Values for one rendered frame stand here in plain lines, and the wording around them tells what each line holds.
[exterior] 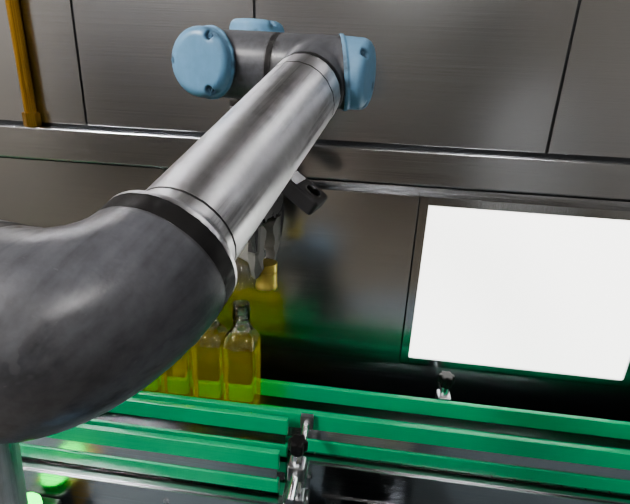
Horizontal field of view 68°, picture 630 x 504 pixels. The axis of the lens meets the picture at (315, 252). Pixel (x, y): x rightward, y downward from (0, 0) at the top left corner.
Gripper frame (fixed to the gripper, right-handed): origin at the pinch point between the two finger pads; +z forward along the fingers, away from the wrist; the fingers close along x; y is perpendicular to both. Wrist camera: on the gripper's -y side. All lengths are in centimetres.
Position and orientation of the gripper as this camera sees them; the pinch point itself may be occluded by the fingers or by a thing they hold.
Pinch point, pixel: (266, 267)
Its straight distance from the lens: 74.4
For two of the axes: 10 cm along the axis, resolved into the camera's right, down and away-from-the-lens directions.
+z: -0.6, 9.3, 3.6
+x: -3.8, 3.1, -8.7
